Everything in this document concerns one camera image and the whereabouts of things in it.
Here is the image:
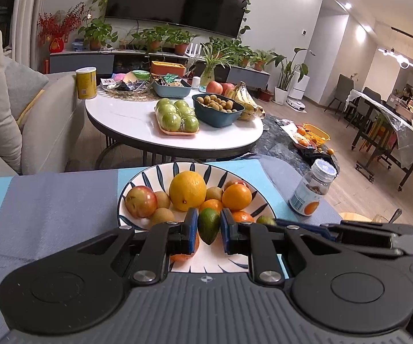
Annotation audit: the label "small tangerine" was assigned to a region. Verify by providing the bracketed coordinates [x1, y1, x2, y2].
[231, 211, 255, 223]
[199, 199, 224, 213]

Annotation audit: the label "white curtain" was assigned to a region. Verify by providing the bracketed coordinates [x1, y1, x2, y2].
[11, 0, 49, 69]

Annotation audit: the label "yellow tin can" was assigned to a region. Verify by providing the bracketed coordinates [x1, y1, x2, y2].
[75, 66, 98, 100]

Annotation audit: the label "tray of green apples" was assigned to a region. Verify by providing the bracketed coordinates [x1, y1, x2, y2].
[154, 97, 200, 137]

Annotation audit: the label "potted green plant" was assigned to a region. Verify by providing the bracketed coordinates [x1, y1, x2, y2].
[251, 49, 273, 71]
[237, 46, 255, 68]
[210, 36, 243, 60]
[131, 25, 171, 52]
[78, 16, 119, 51]
[167, 29, 200, 56]

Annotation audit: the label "white router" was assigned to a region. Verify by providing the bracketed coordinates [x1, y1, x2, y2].
[185, 43, 202, 61]

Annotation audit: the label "white robot vacuum dock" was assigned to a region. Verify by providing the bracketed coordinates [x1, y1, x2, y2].
[285, 75, 309, 110]

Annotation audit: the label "glass snack tray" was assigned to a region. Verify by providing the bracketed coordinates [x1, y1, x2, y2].
[101, 75, 153, 94]

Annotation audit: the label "orange rectangular box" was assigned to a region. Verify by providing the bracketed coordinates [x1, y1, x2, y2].
[151, 61, 186, 77]

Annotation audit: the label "teal snack basket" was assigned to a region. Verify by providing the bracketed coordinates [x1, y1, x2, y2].
[152, 75, 192, 99]

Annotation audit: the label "orange plastic basket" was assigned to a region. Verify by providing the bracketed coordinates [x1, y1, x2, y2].
[301, 124, 331, 143]

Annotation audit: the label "pile of longans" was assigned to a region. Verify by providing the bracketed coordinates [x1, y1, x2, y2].
[196, 94, 242, 112]

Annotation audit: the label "round wooden side table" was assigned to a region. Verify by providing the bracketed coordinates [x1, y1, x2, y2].
[339, 212, 372, 223]

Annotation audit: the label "large yellow orange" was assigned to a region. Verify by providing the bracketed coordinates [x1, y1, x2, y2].
[169, 171, 207, 212]

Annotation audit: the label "dining table with white cover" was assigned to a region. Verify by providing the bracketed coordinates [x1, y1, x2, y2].
[348, 89, 413, 190]

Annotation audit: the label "striped white ceramic bowl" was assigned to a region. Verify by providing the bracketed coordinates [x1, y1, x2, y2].
[118, 162, 277, 273]

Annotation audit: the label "dark blue bowl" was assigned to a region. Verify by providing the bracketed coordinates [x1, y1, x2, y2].
[191, 93, 246, 128]

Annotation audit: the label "blue grey printed tablecloth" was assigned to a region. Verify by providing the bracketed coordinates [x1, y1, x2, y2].
[0, 156, 341, 334]

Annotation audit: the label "bunch of bananas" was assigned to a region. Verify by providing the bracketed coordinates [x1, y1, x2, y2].
[224, 81, 265, 121]

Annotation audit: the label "woven placemat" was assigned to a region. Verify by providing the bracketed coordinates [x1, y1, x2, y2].
[101, 86, 160, 101]

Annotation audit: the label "round white table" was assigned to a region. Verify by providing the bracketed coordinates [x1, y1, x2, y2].
[85, 86, 264, 167]

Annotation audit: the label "spider plant in glass vase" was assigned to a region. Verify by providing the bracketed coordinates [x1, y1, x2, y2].
[196, 41, 234, 92]

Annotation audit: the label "red berry branches in vase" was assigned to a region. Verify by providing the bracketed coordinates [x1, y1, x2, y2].
[36, 2, 85, 54]

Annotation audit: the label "large green kumquat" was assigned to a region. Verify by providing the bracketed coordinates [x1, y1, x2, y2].
[197, 208, 221, 246]

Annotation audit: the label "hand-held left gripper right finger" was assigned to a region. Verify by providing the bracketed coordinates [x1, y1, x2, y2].
[221, 208, 368, 285]

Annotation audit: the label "white paper sheet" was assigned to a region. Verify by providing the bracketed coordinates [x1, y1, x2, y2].
[280, 122, 300, 137]

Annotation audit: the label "grey cushion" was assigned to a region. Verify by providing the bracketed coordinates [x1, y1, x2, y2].
[4, 57, 49, 119]

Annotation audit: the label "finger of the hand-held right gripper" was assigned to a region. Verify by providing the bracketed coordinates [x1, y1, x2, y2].
[328, 221, 413, 256]
[274, 218, 336, 239]

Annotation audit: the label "ring pendant lamp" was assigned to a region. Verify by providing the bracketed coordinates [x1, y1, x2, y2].
[378, 27, 413, 69]

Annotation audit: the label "dark marble round table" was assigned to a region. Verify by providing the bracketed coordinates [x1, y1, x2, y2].
[253, 113, 340, 183]

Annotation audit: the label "round brown kiwi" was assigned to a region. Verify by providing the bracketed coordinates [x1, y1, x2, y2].
[155, 191, 171, 209]
[205, 186, 224, 202]
[150, 208, 176, 228]

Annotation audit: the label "jar with orange label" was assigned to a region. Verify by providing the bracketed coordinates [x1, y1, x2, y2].
[288, 158, 338, 216]

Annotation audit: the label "tall plant in white pot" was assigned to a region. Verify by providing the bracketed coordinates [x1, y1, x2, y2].
[269, 47, 315, 105]

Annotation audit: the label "black cloth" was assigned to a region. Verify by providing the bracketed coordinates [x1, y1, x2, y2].
[301, 148, 332, 167]

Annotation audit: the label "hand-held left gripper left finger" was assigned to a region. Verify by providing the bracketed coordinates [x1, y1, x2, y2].
[49, 208, 200, 284]

